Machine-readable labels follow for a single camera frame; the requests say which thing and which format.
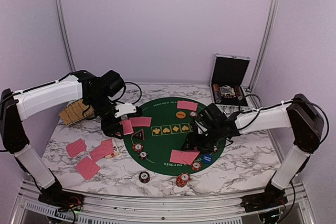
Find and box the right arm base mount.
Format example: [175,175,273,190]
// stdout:
[240,193,288,212]

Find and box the black poker chip stack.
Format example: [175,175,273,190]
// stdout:
[139,172,150,184]

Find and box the blue small blind button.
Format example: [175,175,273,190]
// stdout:
[202,154,214,164]

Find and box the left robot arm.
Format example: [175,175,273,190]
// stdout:
[1,70,125,206]

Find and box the red card pile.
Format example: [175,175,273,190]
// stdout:
[75,157,100,180]
[66,138,87,158]

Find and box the right aluminium frame post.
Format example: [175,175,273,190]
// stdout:
[248,0,284,91]

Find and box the left aluminium frame post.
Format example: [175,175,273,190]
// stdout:
[54,0,76,72]

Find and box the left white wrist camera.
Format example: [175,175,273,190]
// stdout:
[114,103,142,118]

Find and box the aluminium poker chip case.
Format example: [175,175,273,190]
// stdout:
[210,53,250,113]

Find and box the round green poker mat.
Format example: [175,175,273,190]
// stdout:
[123,97,226,176]

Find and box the aluminium frame post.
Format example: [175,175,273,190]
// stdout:
[248,0,284,91]
[54,0,76,72]

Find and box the playing card box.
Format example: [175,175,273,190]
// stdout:
[105,139,120,159]

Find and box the red poker chip stack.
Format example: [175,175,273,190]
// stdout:
[176,173,190,187]

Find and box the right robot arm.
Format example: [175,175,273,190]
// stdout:
[181,94,329,207]

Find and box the red card pile front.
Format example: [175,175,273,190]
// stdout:
[75,157,100,180]

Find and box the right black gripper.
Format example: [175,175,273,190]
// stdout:
[181,124,223,153]

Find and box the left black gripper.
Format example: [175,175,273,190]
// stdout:
[87,93,124,139]

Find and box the black triangular dealer button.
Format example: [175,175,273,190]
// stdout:
[131,129,145,141]

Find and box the front aluminium rail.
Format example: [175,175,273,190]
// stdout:
[10,181,316,223]

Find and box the woven bamboo tray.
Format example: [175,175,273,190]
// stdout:
[59,99,94,126]

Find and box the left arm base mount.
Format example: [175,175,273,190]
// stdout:
[38,191,84,210]

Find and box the orange big blind button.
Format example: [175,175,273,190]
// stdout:
[176,111,186,119]

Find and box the red playing card deck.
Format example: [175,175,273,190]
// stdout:
[90,138,114,162]

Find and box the red playing card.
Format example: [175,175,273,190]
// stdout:
[120,120,134,135]

